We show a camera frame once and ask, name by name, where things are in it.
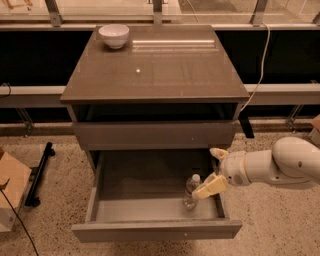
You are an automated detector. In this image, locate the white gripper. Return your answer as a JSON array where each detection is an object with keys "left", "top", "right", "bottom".
[{"left": 192, "top": 148, "right": 250, "bottom": 200}]

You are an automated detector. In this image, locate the clear plastic water bottle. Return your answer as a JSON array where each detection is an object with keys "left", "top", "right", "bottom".
[{"left": 183, "top": 174, "right": 202, "bottom": 210}]

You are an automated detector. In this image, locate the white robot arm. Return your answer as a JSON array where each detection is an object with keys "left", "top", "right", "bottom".
[{"left": 192, "top": 137, "right": 320, "bottom": 200}]

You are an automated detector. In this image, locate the open grey middle drawer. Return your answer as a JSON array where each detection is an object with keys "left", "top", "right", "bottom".
[{"left": 72, "top": 149, "right": 242, "bottom": 242}]

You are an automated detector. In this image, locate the grey drawer cabinet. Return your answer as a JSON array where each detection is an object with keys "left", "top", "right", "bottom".
[{"left": 60, "top": 25, "right": 249, "bottom": 166}]

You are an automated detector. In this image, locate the closed grey upper drawer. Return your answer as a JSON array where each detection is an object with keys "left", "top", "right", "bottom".
[{"left": 73, "top": 122, "right": 235, "bottom": 151}]

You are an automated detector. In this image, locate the white ceramic bowl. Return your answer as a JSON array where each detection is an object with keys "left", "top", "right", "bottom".
[{"left": 98, "top": 24, "right": 129, "bottom": 49}]

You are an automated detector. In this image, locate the brown cardboard box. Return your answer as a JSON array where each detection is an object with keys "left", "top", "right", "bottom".
[{"left": 0, "top": 149, "right": 31, "bottom": 232}]

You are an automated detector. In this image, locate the metal window rail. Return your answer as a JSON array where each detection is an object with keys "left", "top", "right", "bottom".
[{"left": 0, "top": 83, "right": 320, "bottom": 108}]

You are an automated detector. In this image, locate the white cable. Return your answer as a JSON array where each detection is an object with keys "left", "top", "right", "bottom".
[{"left": 239, "top": 23, "right": 271, "bottom": 113}]

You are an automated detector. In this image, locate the black cable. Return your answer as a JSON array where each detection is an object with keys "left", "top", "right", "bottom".
[{"left": 0, "top": 188, "right": 40, "bottom": 256}]

